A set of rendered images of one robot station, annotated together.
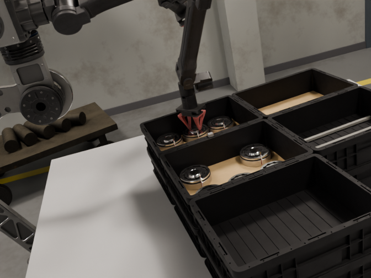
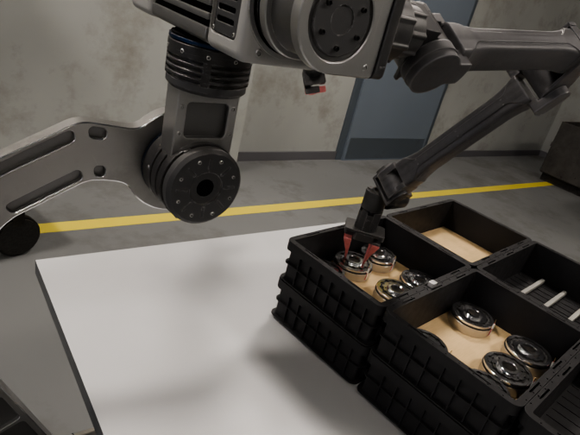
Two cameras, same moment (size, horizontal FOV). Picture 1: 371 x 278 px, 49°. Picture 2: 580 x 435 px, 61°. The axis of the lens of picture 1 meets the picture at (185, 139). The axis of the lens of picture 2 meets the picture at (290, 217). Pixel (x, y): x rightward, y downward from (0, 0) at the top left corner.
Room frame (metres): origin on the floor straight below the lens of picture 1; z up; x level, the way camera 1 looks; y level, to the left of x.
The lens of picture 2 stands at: (0.62, 0.78, 1.48)
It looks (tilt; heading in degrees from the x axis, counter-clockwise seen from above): 25 degrees down; 325
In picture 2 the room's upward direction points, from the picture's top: 14 degrees clockwise
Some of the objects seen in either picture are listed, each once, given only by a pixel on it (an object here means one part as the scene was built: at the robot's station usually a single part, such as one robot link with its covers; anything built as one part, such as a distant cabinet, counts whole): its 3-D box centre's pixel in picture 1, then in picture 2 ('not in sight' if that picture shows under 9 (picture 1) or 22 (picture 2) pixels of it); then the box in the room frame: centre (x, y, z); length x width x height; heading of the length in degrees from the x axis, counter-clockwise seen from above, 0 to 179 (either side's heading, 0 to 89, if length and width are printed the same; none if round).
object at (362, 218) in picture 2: (189, 102); (367, 221); (1.45, -0.05, 0.98); 0.10 x 0.07 x 0.07; 51
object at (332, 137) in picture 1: (341, 131); (548, 299); (1.18, -0.52, 0.87); 0.40 x 0.30 x 0.11; 103
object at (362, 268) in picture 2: (195, 130); (353, 261); (1.45, -0.05, 0.86); 0.10 x 0.10 x 0.01
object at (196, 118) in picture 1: (195, 118); (363, 246); (1.45, -0.05, 0.91); 0.07 x 0.07 x 0.09; 51
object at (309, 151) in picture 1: (232, 156); (489, 327); (1.09, -0.13, 0.92); 0.40 x 0.30 x 0.02; 103
